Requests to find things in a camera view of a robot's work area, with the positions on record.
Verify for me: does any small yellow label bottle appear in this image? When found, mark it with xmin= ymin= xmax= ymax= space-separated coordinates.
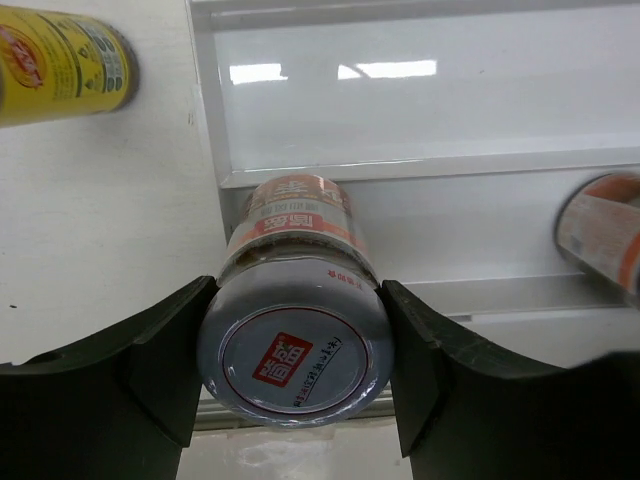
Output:
xmin=1 ymin=5 xmax=140 ymax=127

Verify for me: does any short jar grey lid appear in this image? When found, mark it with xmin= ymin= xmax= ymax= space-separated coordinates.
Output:
xmin=197 ymin=174 xmax=394 ymax=428

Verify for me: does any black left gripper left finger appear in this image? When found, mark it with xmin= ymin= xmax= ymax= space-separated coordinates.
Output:
xmin=1 ymin=276 xmax=218 ymax=479

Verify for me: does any short jar orange label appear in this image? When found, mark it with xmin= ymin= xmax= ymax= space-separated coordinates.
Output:
xmin=553 ymin=171 xmax=639 ymax=308

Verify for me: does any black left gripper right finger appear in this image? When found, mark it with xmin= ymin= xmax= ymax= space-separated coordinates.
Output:
xmin=380 ymin=281 xmax=639 ymax=479

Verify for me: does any white divided tray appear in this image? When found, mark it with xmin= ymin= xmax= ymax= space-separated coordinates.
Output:
xmin=185 ymin=0 xmax=640 ymax=434

